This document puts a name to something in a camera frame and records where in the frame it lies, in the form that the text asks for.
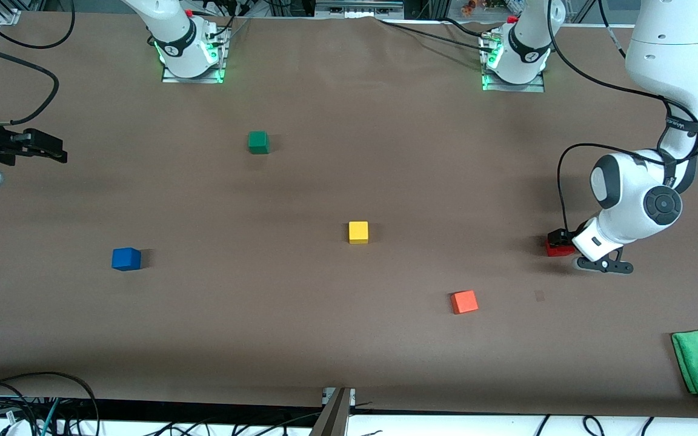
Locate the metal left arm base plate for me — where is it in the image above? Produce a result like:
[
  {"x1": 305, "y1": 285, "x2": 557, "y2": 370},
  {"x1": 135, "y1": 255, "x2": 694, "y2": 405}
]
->
[{"x1": 481, "y1": 33, "x2": 545, "y2": 93}]

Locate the brown paper table cover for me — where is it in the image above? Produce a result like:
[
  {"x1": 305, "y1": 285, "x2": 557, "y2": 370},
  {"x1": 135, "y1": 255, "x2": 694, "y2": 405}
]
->
[{"x1": 0, "y1": 11, "x2": 698, "y2": 418}]

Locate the blue wooden cube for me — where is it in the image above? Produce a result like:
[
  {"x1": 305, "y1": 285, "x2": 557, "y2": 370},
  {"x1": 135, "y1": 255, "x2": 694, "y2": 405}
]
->
[{"x1": 111, "y1": 247, "x2": 142, "y2": 271}]

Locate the black looped cable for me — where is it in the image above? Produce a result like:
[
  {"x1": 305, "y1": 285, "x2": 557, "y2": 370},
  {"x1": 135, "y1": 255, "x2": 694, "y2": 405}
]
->
[{"x1": 0, "y1": 371, "x2": 101, "y2": 436}]

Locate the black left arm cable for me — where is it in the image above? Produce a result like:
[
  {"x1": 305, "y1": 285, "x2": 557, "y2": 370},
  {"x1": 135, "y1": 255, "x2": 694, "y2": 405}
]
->
[{"x1": 544, "y1": 0, "x2": 698, "y2": 234}]

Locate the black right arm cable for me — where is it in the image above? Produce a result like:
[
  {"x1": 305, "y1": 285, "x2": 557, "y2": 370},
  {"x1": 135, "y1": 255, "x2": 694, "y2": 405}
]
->
[{"x1": 0, "y1": 0, "x2": 76, "y2": 125}]

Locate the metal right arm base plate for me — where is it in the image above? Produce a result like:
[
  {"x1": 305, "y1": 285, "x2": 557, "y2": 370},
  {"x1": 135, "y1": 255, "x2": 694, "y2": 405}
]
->
[{"x1": 161, "y1": 27, "x2": 228, "y2": 84}]

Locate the orange wooden cube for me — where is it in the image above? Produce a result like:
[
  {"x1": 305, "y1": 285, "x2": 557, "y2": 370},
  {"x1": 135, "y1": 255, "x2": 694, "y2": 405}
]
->
[{"x1": 451, "y1": 290, "x2": 479, "y2": 315}]

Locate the aluminium profile bracket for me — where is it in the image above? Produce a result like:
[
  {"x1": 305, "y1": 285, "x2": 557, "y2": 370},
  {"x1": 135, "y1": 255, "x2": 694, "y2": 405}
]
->
[{"x1": 310, "y1": 388, "x2": 356, "y2": 436}]

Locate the teal cable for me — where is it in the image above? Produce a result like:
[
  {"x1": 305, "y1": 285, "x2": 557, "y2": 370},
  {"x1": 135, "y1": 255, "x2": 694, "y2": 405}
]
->
[{"x1": 39, "y1": 398, "x2": 60, "y2": 436}]

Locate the black base power cable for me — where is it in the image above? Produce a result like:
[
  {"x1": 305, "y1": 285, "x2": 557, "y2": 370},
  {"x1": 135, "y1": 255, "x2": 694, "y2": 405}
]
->
[{"x1": 376, "y1": 18, "x2": 495, "y2": 52}]

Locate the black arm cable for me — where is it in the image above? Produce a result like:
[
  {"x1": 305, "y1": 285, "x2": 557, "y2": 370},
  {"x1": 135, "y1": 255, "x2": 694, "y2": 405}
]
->
[
  {"x1": 544, "y1": 0, "x2": 698, "y2": 234},
  {"x1": 0, "y1": 0, "x2": 76, "y2": 125}
]

